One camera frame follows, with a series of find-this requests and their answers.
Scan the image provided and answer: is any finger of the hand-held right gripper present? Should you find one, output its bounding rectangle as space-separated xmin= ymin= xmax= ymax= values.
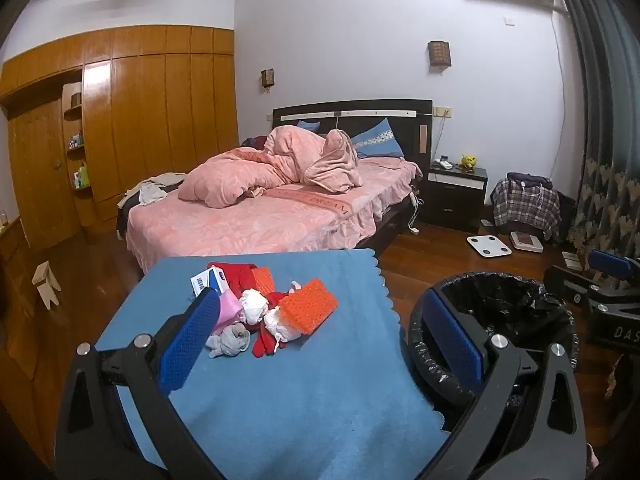
xmin=587 ymin=249 xmax=640 ymax=283
xmin=543 ymin=265 xmax=601 ymax=307

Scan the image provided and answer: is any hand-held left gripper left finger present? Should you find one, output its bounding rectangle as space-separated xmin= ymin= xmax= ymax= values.
xmin=54 ymin=287 xmax=236 ymax=480

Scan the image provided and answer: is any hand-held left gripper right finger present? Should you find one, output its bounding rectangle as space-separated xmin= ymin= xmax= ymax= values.
xmin=420 ymin=289 xmax=588 ymax=480

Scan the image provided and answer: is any bin with black bag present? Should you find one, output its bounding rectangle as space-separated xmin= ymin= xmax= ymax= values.
xmin=407 ymin=271 xmax=581 ymax=433

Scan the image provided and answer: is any white and blue box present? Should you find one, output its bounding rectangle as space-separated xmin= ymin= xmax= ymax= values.
xmin=190 ymin=267 xmax=232 ymax=297

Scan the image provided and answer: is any white tissue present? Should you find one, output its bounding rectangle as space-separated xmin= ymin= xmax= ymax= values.
xmin=239 ymin=287 xmax=271 ymax=325
xmin=262 ymin=307 xmax=301 ymax=343

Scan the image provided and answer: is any orange spiky pad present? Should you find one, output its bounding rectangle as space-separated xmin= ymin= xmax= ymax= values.
xmin=277 ymin=277 xmax=338 ymax=337

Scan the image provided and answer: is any grey sock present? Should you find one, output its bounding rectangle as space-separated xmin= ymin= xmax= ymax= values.
xmin=207 ymin=322 xmax=251 ymax=359

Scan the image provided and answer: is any white scale with red panel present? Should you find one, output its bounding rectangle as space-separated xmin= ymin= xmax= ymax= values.
xmin=509 ymin=231 xmax=545 ymax=253

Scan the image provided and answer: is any white bathroom scale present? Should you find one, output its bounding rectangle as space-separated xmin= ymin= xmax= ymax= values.
xmin=466 ymin=233 xmax=513 ymax=258

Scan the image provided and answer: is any plaid shirt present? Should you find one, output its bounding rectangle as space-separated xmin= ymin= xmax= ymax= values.
xmin=490 ymin=175 xmax=563 ymax=241

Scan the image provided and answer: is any small orange mesh piece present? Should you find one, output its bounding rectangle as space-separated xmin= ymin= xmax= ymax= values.
xmin=250 ymin=266 xmax=276 ymax=293

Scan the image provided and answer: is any dark hoodie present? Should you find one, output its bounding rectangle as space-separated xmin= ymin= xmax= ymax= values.
xmin=506 ymin=172 xmax=554 ymax=192

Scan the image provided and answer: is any blue table cloth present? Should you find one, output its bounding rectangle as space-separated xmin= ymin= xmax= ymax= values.
xmin=95 ymin=249 xmax=451 ymax=480

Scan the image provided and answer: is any dark wooden bed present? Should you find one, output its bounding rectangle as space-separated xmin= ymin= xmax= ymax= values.
xmin=117 ymin=99 xmax=433 ymax=276

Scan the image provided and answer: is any dark nightstand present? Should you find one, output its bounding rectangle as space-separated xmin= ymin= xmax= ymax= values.
xmin=419 ymin=162 xmax=488 ymax=233

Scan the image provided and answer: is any grey patterned curtain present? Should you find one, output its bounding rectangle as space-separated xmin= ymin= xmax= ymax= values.
xmin=547 ymin=0 xmax=640 ymax=271

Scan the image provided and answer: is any pile of clothes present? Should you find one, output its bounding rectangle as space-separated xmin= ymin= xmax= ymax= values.
xmin=120 ymin=172 xmax=186 ymax=208

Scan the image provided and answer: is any wooden stool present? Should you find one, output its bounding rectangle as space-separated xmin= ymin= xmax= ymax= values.
xmin=31 ymin=260 xmax=62 ymax=307

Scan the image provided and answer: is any pink duvet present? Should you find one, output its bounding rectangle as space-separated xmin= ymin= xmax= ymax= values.
xmin=177 ymin=126 xmax=363 ymax=208

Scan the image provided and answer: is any large blue pillow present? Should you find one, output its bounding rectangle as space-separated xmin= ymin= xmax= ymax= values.
xmin=350 ymin=117 xmax=405 ymax=158

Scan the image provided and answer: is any wooden wardrobe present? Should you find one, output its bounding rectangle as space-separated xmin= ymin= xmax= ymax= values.
xmin=0 ymin=25 xmax=240 ymax=271

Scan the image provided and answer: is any large wall lamp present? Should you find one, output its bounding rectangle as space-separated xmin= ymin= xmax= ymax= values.
xmin=427 ymin=40 xmax=452 ymax=72

